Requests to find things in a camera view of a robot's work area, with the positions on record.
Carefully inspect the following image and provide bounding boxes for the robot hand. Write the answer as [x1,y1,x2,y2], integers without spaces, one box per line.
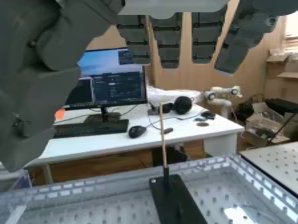
[0,0,298,173]

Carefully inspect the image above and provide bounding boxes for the black keyboard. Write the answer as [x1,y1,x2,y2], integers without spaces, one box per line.
[52,118,131,139]

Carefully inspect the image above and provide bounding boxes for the computer monitor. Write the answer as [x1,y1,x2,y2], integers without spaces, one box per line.
[64,47,149,125]

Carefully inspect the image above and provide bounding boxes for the black computer mouse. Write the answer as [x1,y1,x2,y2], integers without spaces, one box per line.
[128,125,148,139]

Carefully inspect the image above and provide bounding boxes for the thin stick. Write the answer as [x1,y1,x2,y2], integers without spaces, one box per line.
[157,104,173,188]

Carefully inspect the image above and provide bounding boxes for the black headphones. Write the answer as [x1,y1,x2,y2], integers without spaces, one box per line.
[159,95,194,115]

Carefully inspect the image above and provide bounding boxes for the clear box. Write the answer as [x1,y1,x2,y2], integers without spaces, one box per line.
[0,153,298,224]

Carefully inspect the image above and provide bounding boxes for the white desk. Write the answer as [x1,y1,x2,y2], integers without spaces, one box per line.
[26,102,246,184]

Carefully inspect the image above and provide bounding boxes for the small white jointed device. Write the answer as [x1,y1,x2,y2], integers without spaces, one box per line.
[204,85,245,118]

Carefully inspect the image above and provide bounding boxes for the black plate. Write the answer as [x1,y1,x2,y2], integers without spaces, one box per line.
[148,173,210,224]

